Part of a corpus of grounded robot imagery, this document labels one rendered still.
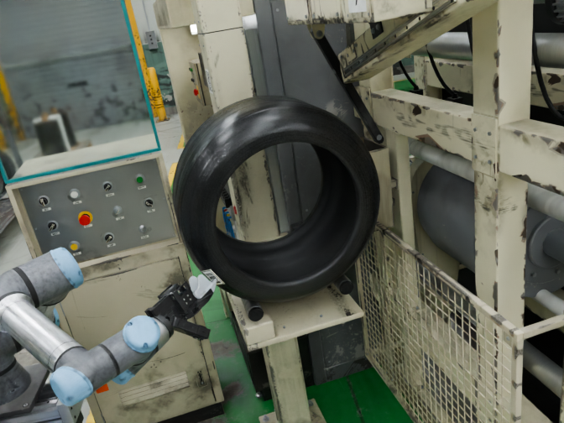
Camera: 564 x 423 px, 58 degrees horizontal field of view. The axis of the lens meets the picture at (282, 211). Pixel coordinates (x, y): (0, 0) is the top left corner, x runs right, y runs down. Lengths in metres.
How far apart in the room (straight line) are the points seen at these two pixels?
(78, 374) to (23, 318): 0.25
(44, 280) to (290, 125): 0.72
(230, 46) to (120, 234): 0.87
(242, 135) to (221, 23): 0.46
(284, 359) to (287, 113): 1.08
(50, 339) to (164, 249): 0.96
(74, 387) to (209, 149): 0.61
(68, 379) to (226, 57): 1.02
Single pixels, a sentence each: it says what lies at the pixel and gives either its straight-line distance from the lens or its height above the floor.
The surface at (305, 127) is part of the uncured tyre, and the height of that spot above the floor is 1.41.
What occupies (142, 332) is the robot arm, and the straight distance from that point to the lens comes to 1.11.
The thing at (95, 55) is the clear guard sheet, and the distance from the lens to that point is 1.92.
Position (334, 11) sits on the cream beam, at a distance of 1.28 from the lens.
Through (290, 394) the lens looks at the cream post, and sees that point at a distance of 2.17.
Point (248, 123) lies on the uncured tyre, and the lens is 1.29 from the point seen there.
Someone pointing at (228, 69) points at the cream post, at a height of 1.54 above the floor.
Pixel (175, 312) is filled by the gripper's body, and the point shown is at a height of 1.05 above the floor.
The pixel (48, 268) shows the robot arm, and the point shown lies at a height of 1.18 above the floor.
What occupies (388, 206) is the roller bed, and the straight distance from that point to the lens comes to 1.84.
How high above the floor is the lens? 1.70
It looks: 22 degrees down
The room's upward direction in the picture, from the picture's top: 10 degrees counter-clockwise
